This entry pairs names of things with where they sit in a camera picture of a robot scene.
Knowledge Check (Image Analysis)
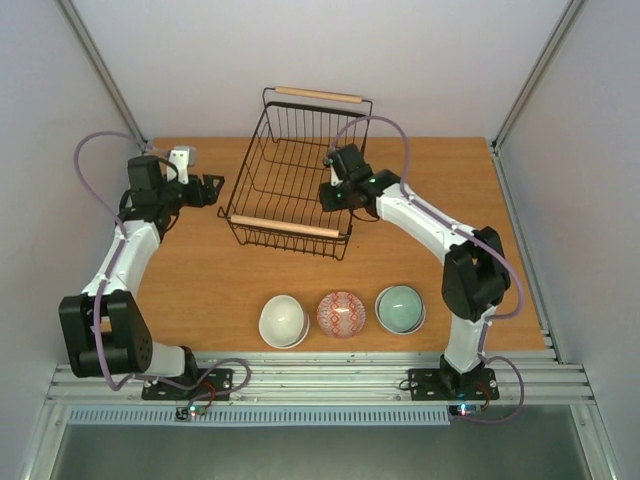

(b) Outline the black wire dish rack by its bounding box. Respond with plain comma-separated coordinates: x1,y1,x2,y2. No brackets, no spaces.
218,87,373,260

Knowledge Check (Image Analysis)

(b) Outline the white ribbed bowl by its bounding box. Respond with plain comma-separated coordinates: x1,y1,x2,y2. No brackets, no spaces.
374,284,427,333

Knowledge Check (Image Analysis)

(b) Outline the red patterned blue bowl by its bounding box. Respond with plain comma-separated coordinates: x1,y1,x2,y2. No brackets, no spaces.
316,291,366,339

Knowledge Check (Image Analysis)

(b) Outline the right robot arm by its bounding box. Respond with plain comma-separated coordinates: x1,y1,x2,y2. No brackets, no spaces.
319,144,511,399

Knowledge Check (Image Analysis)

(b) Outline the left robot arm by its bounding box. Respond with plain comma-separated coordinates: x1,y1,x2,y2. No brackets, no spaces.
58,146,224,398

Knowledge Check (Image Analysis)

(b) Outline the large white bowl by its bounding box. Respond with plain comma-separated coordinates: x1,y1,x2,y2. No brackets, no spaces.
258,295,310,349

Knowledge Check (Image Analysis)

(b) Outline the left controller board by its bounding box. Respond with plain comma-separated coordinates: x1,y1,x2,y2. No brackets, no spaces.
174,405,208,421

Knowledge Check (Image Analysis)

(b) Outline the controller board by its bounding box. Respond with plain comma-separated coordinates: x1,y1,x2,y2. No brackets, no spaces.
174,405,208,421
449,403,487,417

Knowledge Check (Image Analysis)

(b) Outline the right controller board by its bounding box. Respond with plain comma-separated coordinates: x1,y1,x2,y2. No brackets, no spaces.
449,403,487,417

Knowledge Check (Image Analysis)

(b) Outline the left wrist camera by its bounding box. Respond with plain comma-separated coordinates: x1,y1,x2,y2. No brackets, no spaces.
166,146,196,185

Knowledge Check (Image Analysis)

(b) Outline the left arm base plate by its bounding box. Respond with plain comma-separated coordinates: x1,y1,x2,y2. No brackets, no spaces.
141,368,233,402

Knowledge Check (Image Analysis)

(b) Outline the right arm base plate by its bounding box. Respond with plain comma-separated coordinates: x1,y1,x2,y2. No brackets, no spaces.
407,368,500,401

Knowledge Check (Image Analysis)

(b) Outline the grey slotted cable duct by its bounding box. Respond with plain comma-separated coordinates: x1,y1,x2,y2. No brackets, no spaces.
68,406,450,427

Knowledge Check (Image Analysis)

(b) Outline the aluminium rail frame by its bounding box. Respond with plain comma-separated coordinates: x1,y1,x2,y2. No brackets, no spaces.
0,0,640,480

